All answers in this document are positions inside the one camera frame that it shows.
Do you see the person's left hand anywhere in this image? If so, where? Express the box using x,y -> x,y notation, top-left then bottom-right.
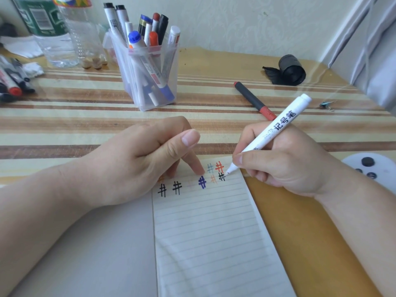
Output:
80,116 -> 207,211

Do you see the person's right hand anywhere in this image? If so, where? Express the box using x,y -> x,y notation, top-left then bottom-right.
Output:
232,120 -> 340,199

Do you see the white marker pen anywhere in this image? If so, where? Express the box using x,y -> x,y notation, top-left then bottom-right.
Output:
226,93 -> 312,177

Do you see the lined notebook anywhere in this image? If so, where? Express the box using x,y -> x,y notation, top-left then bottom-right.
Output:
9,154 -> 298,297

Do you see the person's left forearm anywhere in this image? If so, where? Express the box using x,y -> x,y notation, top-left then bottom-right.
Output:
0,157 -> 97,297

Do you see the person's right forearm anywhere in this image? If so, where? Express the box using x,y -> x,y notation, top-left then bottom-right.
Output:
315,165 -> 396,297

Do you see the black marker with red ends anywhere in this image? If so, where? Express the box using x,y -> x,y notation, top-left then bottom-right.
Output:
233,81 -> 278,121

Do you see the clear plastic pen holder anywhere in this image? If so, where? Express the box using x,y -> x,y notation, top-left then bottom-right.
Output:
108,29 -> 180,112

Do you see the black plastic bag roll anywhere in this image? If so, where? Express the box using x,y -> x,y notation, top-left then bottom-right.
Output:
262,54 -> 307,86

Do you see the striped tablecloth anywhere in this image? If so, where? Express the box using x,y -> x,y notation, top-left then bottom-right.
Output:
0,47 -> 394,184

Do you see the bunch of assorted marker pens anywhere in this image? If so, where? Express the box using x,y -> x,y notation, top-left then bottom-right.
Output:
103,2 -> 181,107

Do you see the white controller with black buttons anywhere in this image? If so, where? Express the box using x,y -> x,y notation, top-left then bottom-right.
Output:
341,153 -> 396,195

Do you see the clear bottle with colourful label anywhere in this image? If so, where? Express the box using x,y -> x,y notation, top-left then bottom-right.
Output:
52,0 -> 108,68

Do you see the grey curtain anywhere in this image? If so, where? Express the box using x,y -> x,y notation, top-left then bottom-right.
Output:
319,0 -> 396,116

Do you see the crumpled white paper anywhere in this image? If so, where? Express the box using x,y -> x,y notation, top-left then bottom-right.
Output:
23,62 -> 44,78

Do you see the clear bottle with green label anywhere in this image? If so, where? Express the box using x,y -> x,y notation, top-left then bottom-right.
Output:
12,0 -> 81,68

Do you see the white marker with red cap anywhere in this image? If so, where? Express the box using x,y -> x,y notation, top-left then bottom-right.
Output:
0,67 -> 23,96

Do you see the white tissue paper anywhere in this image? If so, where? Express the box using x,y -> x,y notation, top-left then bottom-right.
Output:
0,35 -> 44,59

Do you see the black object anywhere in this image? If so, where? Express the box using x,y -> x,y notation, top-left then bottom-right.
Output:
0,23 -> 18,38

